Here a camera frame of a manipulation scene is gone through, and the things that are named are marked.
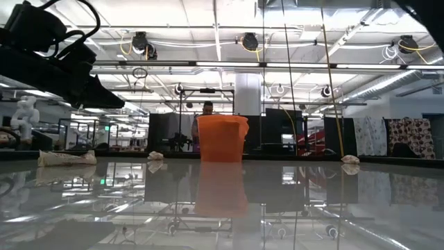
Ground black metal rig frame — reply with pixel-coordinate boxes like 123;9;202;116
178;87;236;153

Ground black ceiling cable reel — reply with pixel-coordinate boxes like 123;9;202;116
241;32;260;53
130;31;159;60
398;34;419;54

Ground black monitor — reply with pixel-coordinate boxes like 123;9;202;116
264;108;303;135

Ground thin black hanging cable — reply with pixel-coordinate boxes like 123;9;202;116
262;0;266;117

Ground black left camera cable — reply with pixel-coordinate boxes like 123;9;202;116
37;0;102;49

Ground black partition panel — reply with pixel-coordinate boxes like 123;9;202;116
148;112;196;153

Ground brown patterned cloth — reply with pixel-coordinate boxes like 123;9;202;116
387;117;436;160

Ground yellow hanging cable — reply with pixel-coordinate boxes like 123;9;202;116
318;0;345;157

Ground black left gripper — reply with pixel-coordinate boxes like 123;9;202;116
0;27;125;109

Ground dark teal door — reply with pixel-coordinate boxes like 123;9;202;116
422;112;444;160

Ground long ceiling light bar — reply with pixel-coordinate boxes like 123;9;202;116
93;60;444;70

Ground red equipment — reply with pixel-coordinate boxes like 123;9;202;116
297;128;326;156

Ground orange plastic bucket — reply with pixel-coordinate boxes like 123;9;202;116
196;114;250;163

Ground person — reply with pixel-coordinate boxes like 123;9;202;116
190;100;215;153

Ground white round column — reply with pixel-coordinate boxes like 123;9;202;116
234;72;262;117

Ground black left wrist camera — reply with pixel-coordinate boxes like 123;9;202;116
3;0;67;53

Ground white patterned cloth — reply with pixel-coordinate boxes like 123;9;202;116
352;117;389;157

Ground black curtain panel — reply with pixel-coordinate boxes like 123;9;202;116
323;116;358;158

